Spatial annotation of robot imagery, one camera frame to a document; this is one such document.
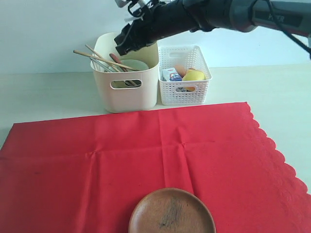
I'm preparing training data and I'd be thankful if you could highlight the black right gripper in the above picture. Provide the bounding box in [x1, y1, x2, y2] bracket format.
[114, 0, 198, 55]

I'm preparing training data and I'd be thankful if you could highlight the brown wooden spoon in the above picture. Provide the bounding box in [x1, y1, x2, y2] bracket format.
[109, 53, 128, 72]

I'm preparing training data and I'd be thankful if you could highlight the wooden chopstick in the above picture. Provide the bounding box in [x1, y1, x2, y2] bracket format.
[73, 50, 139, 71]
[85, 44, 137, 86]

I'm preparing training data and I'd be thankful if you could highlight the white ceramic bowl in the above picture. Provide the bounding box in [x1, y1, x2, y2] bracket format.
[121, 59, 149, 71]

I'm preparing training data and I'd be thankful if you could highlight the steel table knife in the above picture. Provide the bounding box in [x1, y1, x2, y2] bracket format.
[90, 58, 115, 72]

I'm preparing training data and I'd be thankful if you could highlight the white blue milk carton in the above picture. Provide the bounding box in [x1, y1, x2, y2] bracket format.
[161, 68, 185, 92]

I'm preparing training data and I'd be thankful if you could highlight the yellow lemon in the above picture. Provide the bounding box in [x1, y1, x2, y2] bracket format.
[182, 69, 206, 81]

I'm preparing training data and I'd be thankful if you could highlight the red table cloth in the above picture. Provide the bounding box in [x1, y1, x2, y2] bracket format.
[0, 102, 311, 233]

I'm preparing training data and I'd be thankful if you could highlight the brown wooden plate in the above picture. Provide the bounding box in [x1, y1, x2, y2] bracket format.
[128, 188, 216, 233]

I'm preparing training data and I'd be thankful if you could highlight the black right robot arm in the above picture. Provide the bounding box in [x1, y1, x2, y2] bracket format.
[114, 0, 311, 55]

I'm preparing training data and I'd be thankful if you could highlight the cream plastic bin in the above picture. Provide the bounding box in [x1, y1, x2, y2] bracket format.
[90, 32, 159, 113]

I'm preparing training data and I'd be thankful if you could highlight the white woven plastic basket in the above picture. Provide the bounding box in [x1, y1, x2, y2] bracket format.
[158, 45, 212, 105]

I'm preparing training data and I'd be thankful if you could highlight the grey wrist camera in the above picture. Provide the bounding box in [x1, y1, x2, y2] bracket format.
[115, 0, 145, 8]

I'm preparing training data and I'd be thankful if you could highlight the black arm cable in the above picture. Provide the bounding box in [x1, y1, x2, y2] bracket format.
[127, 0, 311, 60]

